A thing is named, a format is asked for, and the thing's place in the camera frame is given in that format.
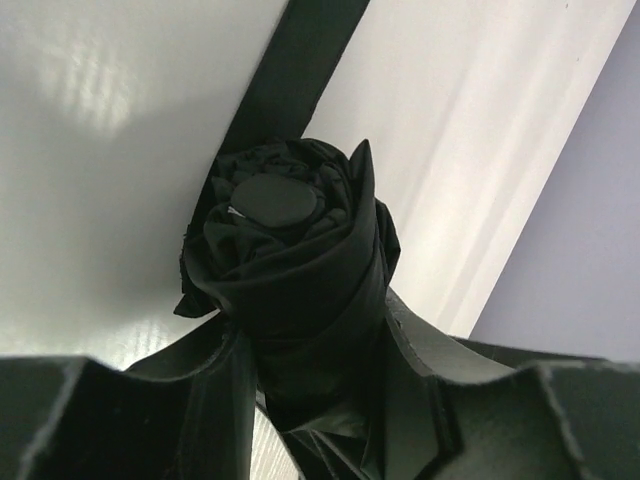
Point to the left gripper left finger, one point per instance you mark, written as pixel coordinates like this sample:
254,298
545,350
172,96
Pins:
185,412

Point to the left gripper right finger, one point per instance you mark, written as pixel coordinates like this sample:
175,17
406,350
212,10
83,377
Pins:
435,407

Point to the black folding umbrella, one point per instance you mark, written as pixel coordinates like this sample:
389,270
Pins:
289,241

